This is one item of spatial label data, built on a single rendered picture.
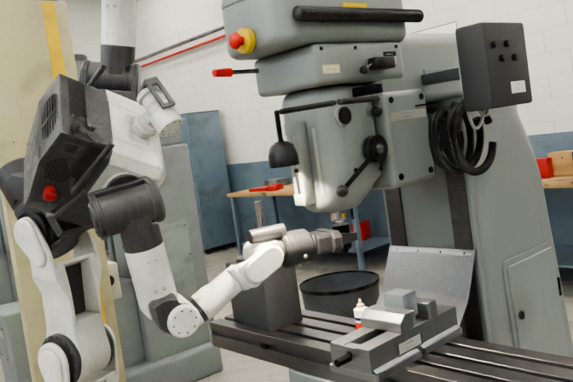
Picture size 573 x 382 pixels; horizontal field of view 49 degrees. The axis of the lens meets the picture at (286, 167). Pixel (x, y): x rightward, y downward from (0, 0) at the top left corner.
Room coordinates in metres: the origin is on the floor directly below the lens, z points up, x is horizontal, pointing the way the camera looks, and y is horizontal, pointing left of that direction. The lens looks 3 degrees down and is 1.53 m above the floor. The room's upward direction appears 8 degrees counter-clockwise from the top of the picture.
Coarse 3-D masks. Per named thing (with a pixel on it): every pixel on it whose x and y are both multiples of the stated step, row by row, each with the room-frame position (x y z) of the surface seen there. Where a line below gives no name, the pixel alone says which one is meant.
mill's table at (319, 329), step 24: (312, 312) 1.95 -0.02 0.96; (216, 336) 1.99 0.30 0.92; (240, 336) 1.88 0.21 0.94; (264, 336) 1.79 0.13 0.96; (288, 336) 1.75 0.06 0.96; (312, 336) 1.72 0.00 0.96; (336, 336) 1.69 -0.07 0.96; (264, 360) 1.80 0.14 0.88; (288, 360) 1.72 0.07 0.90; (312, 360) 1.65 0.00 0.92; (432, 360) 1.43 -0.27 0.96; (456, 360) 1.41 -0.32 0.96; (480, 360) 1.39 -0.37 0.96; (504, 360) 1.37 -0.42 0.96; (528, 360) 1.37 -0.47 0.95; (552, 360) 1.33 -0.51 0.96
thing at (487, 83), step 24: (480, 24) 1.52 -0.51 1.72; (504, 24) 1.58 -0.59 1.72; (480, 48) 1.53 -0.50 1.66; (504, 48) 1.57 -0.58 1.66; (480, 72) 1.53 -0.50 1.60; (504, 72) 1.56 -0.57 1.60; (528, 72) 1.64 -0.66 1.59; (480, 96) 1.54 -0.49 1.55; (504, 96) 1.55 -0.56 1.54; (528, 96) 1.63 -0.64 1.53
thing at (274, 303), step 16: (240, 256) 2.00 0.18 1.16; (288, 272) 1.86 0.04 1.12; (256, 288) 1.84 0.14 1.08; (272, 288) 1.82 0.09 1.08; (288, 288) 1.86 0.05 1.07; (240, 304) 1.94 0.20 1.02; (256, 304) 1.86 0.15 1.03; (272, 304) 1.82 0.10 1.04; (288, 304) 1.85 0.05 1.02; (240, 320) 1.95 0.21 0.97; (256, 320) 1.87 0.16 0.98; (272, 320) 1.82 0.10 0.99; (288, 320) 1.85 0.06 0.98
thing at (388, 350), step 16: (432, 304) 1.52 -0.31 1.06; (416, 320) 1.52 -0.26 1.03; (432, 320) 1.52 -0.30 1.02; (448, 320) 1.56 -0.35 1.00; (352, 336) 1.47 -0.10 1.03; (368, 336) 1.48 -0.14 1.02; (384, 336) 1.43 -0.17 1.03; (400, 336) 1.43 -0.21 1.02; (416, 336) 1.47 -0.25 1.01; (432, 336) 1.51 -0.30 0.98; (448, 336) 1.53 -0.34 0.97; (336, 352) 1.43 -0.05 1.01; (352, 352) 1.40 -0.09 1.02; (368, 352) 1.36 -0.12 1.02; (384, 352) 1.39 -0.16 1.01; (400, 352) 1.43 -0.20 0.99; (416, 352) 1.45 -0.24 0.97; (336, 368) 1.44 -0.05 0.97; (352, 368) 1.40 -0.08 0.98; (368, 368) 1.36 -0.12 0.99; (384, 368) 1.38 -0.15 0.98; (400, 368) 1.40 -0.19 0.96
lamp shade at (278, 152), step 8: (280, 144) 1.50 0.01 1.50; (288, 144) 1.50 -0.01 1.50; (272, 152) 1.50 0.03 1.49; (280, 152) 1.49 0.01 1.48; (288, 152) 1.49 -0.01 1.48; (296, 152) 1.51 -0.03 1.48; (272, 160) 1.50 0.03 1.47; (280, 160) 1.49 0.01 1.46; (288, 160) 1.49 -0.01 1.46; (296, 160) 1.50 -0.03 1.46
